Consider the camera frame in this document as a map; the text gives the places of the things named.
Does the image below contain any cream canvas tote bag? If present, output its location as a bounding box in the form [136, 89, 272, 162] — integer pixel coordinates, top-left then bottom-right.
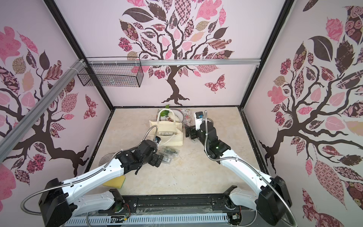
[149, 108, 184, 147]

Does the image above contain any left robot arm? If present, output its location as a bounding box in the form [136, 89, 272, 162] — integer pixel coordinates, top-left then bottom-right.
[38, 137, 161, 227]

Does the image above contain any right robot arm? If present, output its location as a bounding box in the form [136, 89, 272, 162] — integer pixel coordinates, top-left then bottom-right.
[186, 119, 297, 227]

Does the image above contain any clear compass case lower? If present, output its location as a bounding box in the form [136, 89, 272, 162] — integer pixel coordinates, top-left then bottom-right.
[162, 156, 173, 165]

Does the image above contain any clear compass case white label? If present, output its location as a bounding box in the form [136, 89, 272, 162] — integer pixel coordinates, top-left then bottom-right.
[162, 147, 179, 157]

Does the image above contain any floral rectangular tray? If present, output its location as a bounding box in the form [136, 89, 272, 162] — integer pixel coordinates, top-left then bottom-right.
[180, 108, 195, 128]

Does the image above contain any green plastic lettuce leaf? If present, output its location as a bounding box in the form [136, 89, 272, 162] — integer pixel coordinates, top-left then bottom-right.
[160, 105, 169, 117]

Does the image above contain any yellow green sponge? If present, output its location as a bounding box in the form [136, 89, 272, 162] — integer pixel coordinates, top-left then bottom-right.
[103, 176, 126, 189]

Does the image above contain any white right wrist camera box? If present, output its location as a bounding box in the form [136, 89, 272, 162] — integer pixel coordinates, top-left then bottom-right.
[194, 112, 205, 131]

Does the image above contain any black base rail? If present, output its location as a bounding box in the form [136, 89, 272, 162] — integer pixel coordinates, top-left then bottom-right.
[97, 192, 287, 213]

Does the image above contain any aluminium rail back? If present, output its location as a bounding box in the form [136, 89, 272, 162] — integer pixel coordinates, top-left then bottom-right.
[88, 58, 261, 66]

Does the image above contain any aluminium rail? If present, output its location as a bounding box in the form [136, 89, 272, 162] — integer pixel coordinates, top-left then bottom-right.
[1, 59, 86, 162]
[88, 58, 261, 66]

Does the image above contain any white slotted cable duct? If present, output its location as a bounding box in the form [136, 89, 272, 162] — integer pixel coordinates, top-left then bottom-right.
[65, 213, 229, 227]

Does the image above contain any black wire basket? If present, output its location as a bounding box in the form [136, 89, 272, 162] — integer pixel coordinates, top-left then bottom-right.
[77, 57, 144, 88]

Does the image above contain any aluminium rail left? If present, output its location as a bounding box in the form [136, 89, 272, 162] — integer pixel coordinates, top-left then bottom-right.
[1, 59, 86, 162]

